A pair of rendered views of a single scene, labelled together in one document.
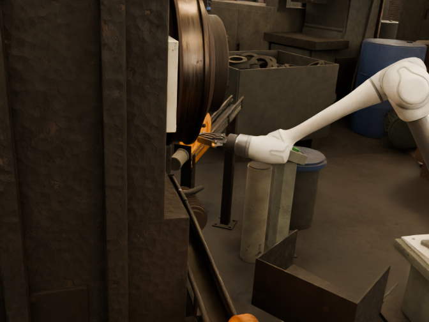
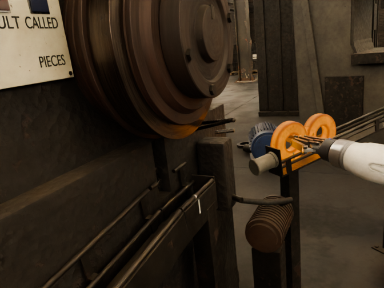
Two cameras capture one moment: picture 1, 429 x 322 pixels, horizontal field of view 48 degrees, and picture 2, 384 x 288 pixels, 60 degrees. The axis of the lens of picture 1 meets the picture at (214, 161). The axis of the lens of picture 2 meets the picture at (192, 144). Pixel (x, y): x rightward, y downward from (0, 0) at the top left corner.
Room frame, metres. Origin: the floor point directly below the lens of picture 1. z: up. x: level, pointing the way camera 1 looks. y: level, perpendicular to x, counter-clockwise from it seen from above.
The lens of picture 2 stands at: (0.86, -0.50, 1.09)
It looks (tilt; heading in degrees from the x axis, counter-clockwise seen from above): 16 degrees down; 47
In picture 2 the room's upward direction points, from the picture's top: 7 degrees counter-clockwise
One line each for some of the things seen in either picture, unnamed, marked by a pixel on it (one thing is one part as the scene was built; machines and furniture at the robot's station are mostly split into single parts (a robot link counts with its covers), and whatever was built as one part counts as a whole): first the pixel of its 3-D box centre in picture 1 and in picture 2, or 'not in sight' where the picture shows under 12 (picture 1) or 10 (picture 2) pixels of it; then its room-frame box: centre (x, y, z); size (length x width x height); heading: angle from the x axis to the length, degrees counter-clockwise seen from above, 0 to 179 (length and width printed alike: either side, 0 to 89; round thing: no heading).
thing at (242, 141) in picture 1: (243, 145); (343, 154); (1.86, -0.11, 0.73); 0.09 x 0.06 x 0.09; 163
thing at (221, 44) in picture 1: (207, 64); (203, 35); (1.44, 0.04, 1.11); 0.28 x 0.06 x 0.28; 18
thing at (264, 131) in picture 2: not in sight; (265, 142); (3.42, 1.21, 0.17); 0.57 x 0.31 x 0.34; 38
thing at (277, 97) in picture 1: (257, 99); not in sight; (4.13, -0.35, 0.39); 1.03 x 0.83 x 0.77; 123
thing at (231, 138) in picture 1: (226, 142); (324, 148); (1.88, -0.04, 0.73); 0.09 x 0.08 x 0.07; 73
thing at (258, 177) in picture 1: (255, 213); not in sight; (2.19, -0.22, 0.26); 0.12 x 0.12 x 0.52
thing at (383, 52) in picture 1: (386, 87); not in sight; (4.71, -1.63, 0.45); 0.59 x 0.59 x 0.89
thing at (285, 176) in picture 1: (282, 198); not in sight; (2.28, -0.36, 0.31); 0.24 x 0.16 x 0.62; 18
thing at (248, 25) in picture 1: (251, 52); not in sight; (5.87, -0.36, 0.55); 1.10 x 0.53 x 1.10; 38
